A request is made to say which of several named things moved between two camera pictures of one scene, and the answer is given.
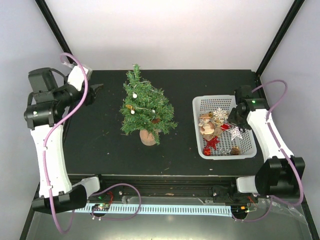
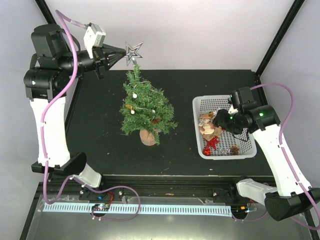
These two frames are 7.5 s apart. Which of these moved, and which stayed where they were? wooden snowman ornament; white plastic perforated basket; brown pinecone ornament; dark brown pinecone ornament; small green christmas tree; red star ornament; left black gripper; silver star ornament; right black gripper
Moved: right black gripper; silver star ornament; left black gripper
Stayed: small green christmas tree; dark brown pinecone ornament; red star ornament; brown pinecone ornament; white plastic perforated basket; wooden snowman ornament
